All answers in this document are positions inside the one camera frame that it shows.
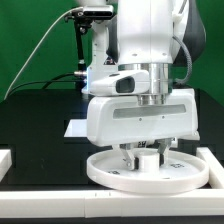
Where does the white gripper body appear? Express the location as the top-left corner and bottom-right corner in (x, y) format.
(87, 89), (198, 147)

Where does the white frame right rail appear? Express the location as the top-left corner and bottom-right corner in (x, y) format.
(196, 147), (224, 190)

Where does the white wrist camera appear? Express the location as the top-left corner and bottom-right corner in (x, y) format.
(89, 70), (150, 96)

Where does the black cable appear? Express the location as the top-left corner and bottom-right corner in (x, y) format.
(5, 72), (84, 100)

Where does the white frame front rail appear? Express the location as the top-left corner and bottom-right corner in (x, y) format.
(0, 189), (224, 218)

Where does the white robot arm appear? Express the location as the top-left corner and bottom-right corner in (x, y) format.
(87, 0), (205, 170)

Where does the white frame left rail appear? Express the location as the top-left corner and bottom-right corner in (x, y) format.
(0, 149), (12, 182)

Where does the white frame rail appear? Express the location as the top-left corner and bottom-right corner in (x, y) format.
(196, 147), (224, 190)
(0, 189), (224, 218)
(0, 149), (12, 182)

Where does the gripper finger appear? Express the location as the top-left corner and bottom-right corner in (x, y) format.
(157, 139), (172, 165)
(120, 143), (137, 170)

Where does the white round table top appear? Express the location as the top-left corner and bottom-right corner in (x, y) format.
(87, 148), (209, 194)

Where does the white marker sheet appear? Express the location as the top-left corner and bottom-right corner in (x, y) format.
(64, 119), (87, 137)

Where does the white camera cable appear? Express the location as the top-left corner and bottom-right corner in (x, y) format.
(3, 6), (84, 101)

